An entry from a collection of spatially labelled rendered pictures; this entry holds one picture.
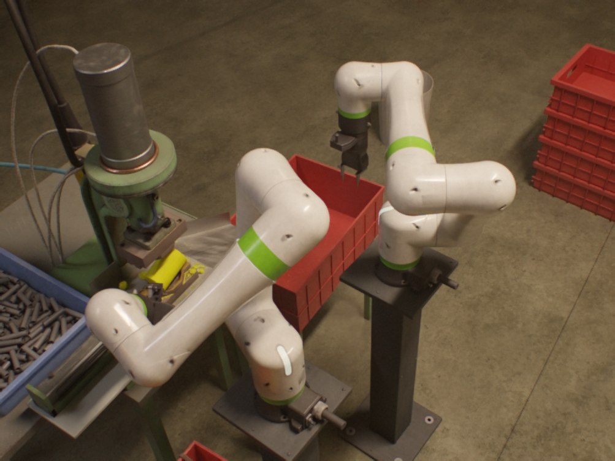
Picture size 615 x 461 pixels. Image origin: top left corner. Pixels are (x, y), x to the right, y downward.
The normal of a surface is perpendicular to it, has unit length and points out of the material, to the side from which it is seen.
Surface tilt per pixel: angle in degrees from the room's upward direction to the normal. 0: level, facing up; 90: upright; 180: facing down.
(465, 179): 27
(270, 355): 20
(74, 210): 0
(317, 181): 90
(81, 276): 0
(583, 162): 90
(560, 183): 90
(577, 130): 90
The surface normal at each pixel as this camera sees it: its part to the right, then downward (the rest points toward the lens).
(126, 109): 0.65, 0.51
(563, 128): -0.62, 0.57
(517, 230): -0.04, -0.71
